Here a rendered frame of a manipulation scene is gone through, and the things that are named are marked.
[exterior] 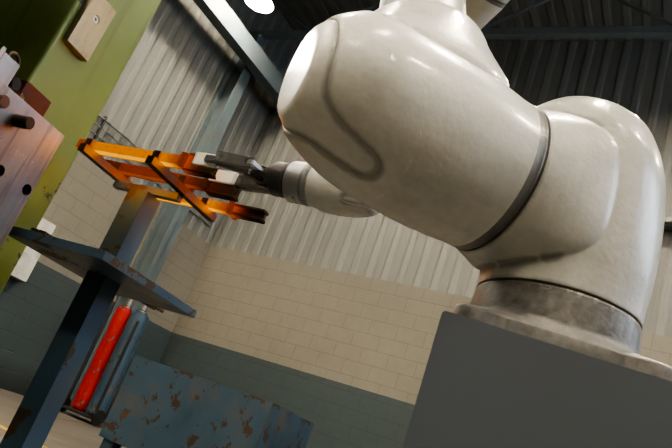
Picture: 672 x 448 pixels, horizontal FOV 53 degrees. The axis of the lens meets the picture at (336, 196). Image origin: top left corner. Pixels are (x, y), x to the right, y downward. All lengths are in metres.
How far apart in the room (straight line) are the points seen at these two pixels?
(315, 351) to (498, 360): 8.95
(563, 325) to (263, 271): 9.85
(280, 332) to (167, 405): 4.93
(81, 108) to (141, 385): 3.52
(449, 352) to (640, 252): 0.20
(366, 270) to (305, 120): 9.05
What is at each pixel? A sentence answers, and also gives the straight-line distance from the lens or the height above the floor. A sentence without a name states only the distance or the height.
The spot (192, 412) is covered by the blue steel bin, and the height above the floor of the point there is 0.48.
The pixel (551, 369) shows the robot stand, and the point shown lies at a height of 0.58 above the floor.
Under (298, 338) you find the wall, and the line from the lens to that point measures 9.68.
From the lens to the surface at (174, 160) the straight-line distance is 1.58.
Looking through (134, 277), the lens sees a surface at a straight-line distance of 1.57.
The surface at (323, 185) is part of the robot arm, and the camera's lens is 1.33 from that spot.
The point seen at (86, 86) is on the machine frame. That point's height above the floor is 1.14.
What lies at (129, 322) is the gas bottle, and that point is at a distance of 8.70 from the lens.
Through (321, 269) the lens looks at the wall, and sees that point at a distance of 9.91.
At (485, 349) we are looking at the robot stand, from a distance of 0.56.
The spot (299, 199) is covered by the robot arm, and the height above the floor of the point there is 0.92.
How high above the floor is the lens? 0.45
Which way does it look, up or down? 21 degrees up
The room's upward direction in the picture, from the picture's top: 21 degrees clockwise
